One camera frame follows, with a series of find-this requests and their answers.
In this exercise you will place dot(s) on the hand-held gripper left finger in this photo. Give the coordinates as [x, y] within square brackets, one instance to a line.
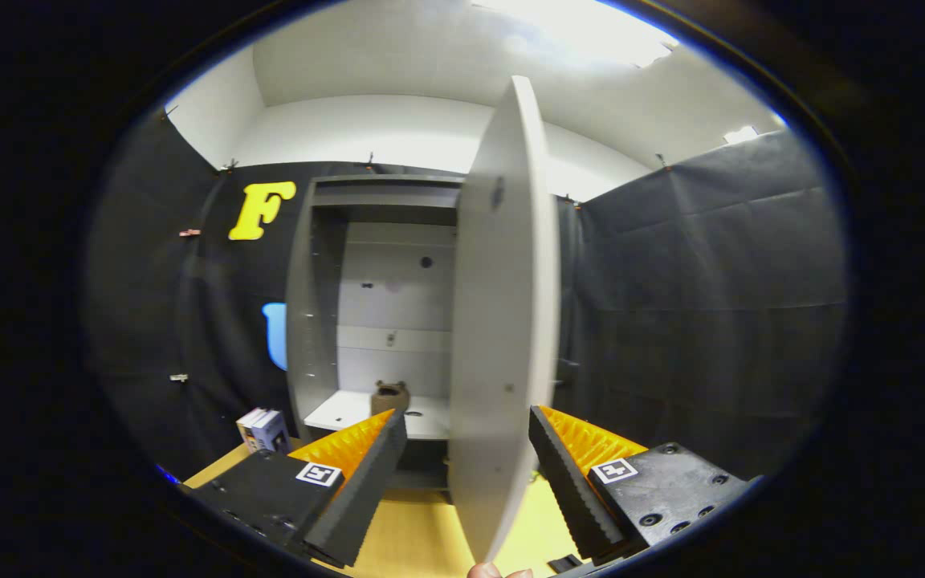
[362, 490]

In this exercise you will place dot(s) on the white book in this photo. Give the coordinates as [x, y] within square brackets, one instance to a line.
[247, 421]

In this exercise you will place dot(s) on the dark grey shoe cabinet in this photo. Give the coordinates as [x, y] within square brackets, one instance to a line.
[314, 321]

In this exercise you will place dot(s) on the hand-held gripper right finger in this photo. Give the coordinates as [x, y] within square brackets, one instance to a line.
[571, 490]

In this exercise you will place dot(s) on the brown fuzzy shoe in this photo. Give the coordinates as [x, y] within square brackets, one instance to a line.
[390, 399]

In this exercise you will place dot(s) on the small ceiling light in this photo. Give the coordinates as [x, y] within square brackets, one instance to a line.
[741, 134]

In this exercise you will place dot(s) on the black backdrop cloth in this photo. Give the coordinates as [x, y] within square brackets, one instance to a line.
[711, 281]

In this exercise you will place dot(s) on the blue book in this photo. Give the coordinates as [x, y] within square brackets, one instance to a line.
[272, 433]

